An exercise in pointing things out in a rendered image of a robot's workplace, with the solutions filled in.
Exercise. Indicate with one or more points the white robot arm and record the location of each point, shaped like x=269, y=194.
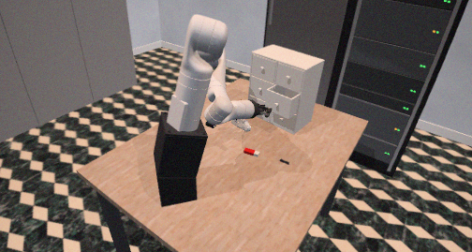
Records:
x=197, y=80

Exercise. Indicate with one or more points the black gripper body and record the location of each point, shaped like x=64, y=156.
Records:
x=257, y=110

